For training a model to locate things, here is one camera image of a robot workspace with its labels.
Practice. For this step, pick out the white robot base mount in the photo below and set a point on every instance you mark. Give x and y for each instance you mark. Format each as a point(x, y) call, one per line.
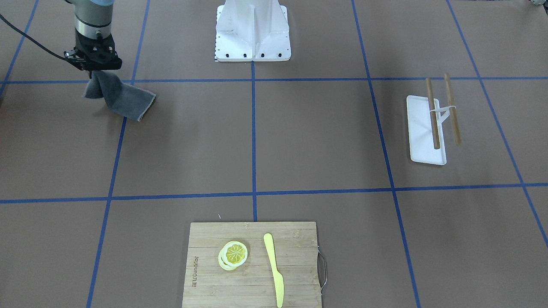
point(252, 30)

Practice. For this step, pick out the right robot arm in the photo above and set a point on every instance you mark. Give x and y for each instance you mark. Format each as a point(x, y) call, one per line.
point(93, 18)

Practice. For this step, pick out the white rectangular tray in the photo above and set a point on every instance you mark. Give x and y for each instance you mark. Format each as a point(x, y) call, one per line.
point(421, 145)

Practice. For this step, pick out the bamboo cutting board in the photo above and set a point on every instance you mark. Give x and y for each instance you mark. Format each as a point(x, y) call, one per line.
point(251, 285)

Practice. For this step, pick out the yellow lemon slices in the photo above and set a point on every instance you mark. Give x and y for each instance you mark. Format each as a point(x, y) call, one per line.
point(232, 255)

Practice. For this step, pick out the grey wiping cloth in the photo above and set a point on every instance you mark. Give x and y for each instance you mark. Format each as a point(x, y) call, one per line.
point(121, 98)

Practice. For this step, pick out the wooden rack bar near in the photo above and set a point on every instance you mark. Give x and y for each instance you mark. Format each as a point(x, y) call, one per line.
point(433, 115)

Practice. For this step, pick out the yellow plastic knife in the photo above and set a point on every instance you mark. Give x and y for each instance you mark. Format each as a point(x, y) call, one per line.
point(279, 284)

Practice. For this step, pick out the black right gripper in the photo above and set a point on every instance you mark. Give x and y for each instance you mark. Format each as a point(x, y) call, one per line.
point(72, 57)

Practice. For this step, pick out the wooden rack bar far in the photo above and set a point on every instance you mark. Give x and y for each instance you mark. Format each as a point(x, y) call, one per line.
point(453, 110)

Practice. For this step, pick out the wooden rack bar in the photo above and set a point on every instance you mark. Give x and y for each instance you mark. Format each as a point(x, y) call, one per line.
point(453, 110)
point(433, 115)

